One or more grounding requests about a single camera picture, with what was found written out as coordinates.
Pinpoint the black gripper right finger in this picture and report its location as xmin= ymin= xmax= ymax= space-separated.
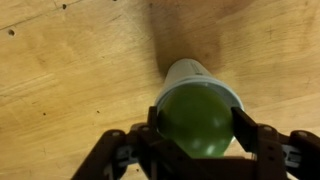
xmin=231 ymin=106 xmax=320 ymax=180

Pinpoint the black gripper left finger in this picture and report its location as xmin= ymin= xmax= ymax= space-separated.
xmin=70 ymin=105 xmax=191 ymax=180

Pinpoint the white plastic cup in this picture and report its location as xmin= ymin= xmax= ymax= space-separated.
xmin=153 ymin=58 xmax=245 ymax=142

